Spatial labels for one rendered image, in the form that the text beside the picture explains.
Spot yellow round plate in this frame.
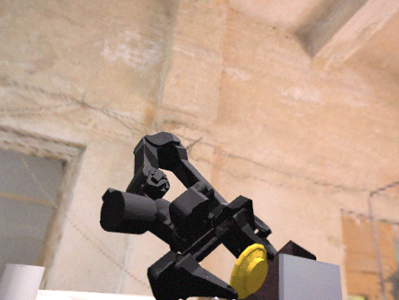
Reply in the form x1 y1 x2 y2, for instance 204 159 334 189
229 244 268 298

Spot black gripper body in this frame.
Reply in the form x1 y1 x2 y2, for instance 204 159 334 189
147 195 255 300

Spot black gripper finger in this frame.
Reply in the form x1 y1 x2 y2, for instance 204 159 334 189
173 253 239 300
233 208 275 261

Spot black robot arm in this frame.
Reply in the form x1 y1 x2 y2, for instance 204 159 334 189
100 131 229 248

